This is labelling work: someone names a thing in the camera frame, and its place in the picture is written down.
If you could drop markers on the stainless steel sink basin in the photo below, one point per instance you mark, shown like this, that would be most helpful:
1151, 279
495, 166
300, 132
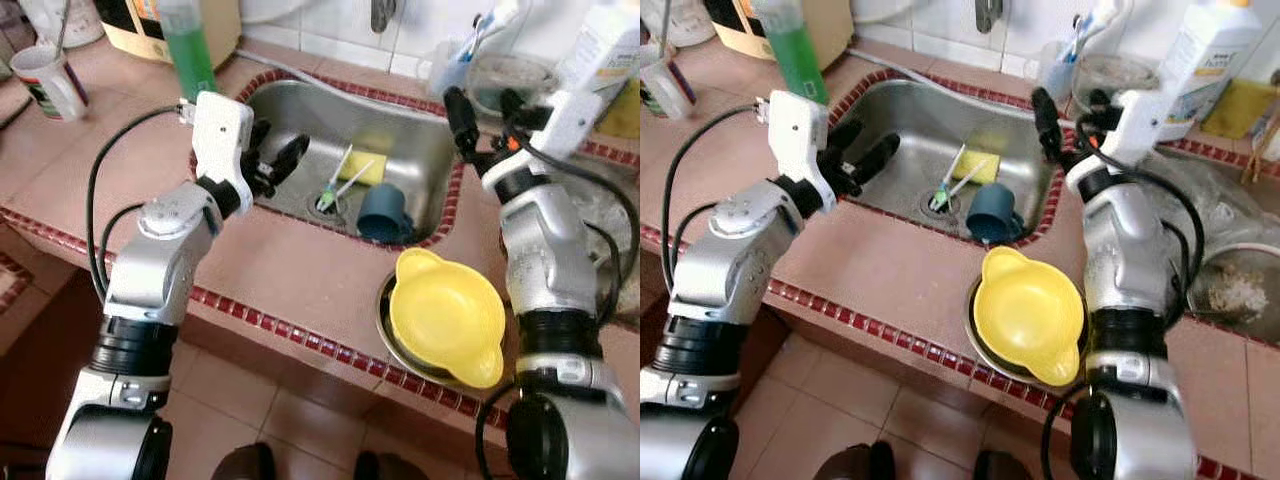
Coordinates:
290, 130
920, 120

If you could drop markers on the steel pot with rice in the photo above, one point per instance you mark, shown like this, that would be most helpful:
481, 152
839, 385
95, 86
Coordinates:
1240, 290

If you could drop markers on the white printed mug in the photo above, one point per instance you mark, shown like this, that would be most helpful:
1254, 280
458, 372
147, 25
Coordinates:
50, 90
660, 92

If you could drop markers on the metal spoon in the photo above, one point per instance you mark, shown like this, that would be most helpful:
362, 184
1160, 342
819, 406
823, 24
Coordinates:
664, 28
64, 25

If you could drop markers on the yellow cleaning cloth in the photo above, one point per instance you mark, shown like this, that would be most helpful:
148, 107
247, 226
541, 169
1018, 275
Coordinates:
622, 112
1235, 108

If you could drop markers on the white bottle with yellow cap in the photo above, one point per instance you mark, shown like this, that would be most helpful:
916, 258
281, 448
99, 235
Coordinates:
1205, 60
605, 45

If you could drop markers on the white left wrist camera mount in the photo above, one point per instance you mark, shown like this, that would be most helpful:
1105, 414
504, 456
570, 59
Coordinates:
222, 135
800, 135

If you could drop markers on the clear round plastic container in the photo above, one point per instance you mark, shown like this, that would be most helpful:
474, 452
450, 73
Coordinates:
515, 80
1115, 80

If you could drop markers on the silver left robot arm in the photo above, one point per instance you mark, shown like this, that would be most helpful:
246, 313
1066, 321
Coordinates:
150, 270
720, 270

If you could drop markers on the green dish soap bottle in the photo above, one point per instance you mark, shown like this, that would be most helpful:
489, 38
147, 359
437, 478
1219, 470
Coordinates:
190, 55
795, 55

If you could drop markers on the steel sink with bag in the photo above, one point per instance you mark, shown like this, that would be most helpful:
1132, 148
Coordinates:
1165, 170

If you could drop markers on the black right robot foot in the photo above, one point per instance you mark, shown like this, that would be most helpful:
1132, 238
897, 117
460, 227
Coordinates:
1002, 468
390, 468

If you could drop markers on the clear plastic cup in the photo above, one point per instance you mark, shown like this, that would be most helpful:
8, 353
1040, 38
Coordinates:
1052, 75
448, 72

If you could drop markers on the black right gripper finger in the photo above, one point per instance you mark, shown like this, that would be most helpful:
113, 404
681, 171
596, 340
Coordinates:
514, 108
1099, 105
1048, 125
462, 125

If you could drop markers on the yellow kitchen sponge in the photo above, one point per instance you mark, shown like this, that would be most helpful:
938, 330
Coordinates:
980, 170
370, 172

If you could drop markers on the black left robot foot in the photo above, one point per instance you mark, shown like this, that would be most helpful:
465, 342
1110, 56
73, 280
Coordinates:
243, 462
850, 462

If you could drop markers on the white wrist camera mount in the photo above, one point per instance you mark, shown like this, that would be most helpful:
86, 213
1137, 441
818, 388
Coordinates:
575, 120
222, 135
1150, 120
800, 135

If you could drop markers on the yellow plastic bowl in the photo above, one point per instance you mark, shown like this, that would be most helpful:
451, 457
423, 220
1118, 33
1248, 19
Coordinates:
1030, 315
445, 315

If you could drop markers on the black robot foot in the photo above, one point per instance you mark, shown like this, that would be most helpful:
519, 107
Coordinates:
1002, 468
243, 462
390, 468
850, 462

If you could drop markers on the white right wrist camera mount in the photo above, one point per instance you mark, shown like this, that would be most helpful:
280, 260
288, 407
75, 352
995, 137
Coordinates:
1150, 120
575, 120

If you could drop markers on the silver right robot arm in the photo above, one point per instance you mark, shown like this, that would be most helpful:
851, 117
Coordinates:
545, 250
1120, 250

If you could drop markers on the green and white toothbrush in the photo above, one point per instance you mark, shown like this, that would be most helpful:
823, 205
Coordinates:
338, 178
948, 180

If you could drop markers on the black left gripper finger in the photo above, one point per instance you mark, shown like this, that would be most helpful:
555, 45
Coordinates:
292, 158
878, 158
262, 135
848, 134

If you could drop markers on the beige water ionizer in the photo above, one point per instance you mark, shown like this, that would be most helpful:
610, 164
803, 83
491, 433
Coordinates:
740, 28
150, 30

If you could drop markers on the blue and white toothbrush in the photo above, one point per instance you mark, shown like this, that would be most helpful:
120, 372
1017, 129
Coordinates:
490, 35
1095, 35

